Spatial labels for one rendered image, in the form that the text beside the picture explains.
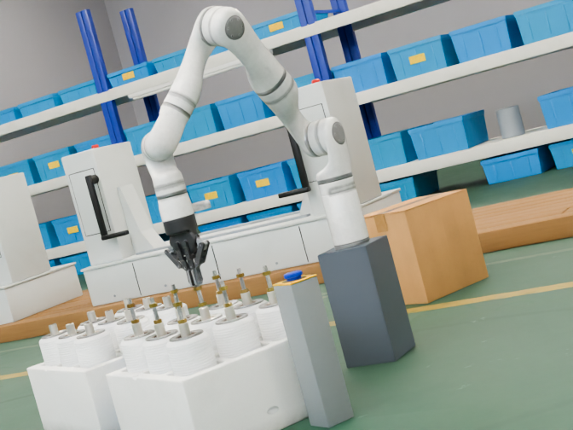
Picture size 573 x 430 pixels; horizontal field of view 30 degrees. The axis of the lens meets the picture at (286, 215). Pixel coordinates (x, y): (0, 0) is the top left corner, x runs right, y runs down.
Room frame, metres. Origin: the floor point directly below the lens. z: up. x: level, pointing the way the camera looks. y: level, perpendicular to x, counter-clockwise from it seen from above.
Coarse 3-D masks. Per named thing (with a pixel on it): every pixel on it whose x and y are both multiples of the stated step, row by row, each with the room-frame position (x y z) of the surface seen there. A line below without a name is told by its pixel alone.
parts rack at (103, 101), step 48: (336, 0) 7.71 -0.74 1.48; (384, 0) 6.95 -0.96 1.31; (432, 0) 7.39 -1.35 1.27; (96, 48) 8.11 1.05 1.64; (288, 48) 7.97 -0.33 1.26; (528, 48) 6.53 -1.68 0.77; (96, 96) 8.16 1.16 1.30; (384, 96) 7.03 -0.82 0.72; (192, 144) 7.80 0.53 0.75; (480, 144) 6.93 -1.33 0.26; (528, 144) 6.60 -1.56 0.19
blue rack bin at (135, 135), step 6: (138, 126) 8.06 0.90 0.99; (144, 126) 8.03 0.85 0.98; (150, 126) 8.02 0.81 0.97; (126, 132) 8.12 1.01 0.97; (132, 132) 8.10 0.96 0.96; (138, 132) 8.07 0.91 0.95; (144, 132) 8.05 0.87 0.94; (132, 138) 8.11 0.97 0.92; (138, 138) 8.08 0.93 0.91; (132, 144) 8.12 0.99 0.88; (138, 144) 8.09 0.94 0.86; (132, 150) 8.13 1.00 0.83; (138, 150) 8.10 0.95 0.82
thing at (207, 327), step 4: (224, 316) 2.44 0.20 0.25; (216, 320) 2.41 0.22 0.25; (196, 324) 2.41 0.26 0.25; (200, 324) 2.40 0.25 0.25; (204, 324) 2.40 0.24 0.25; (208, 324) 2.40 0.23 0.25; (212, 324) 2.40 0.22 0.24; (192, 328) 2.41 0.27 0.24; (196, 328) 2.40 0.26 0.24; (200, 328) 2.40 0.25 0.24; (204, 328) 2.39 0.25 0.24; (208, 328) 2.39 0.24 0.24; (208, 332) 2.39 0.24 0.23; (212, 332) 2.40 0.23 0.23; (212, 336) 2.39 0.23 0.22; (212, 340) 2.39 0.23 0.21; (212, 344) 2.39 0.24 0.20; (212, 348) 2.39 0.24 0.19; (216, 348) 2.39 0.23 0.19; (216, 352) 2.39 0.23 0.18
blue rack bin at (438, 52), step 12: (444, 36) 6.89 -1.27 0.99; (396, 48) 6.97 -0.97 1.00; (408, 48) 6.93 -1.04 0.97; (420, 48) 6.90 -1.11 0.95; (432, 48) 6.86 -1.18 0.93; (444, 48) 6.86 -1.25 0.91; (396, 60) 6.99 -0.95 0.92; (408, 60) 6.95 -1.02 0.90; (420, 60) 6.91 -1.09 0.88; (432, 60) 6.88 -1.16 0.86; (444, 60) 6.84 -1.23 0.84; (456, 60) 7.02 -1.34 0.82; (396, 72) 7.00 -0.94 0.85; (408, 72) 6.96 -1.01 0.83; (420, 72) 6.93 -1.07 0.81
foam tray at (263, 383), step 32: (256, 352) 2.27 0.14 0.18; (288, 352) 2.32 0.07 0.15; (128, 384) 2.40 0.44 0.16; (160, 384) 2.26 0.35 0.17; (192, 384) 2.18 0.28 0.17; (224, 384) 2.22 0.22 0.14; (256, 384) 2.26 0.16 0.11; (288, 384) 2.31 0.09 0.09; (128, 416) 2.44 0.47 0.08; (160, 416) 2.29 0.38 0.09; (192, 416) 2.17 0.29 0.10; (224, 416) 2.21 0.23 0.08; (256, 416) 2.25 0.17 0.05; (288, 416) 2.29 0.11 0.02
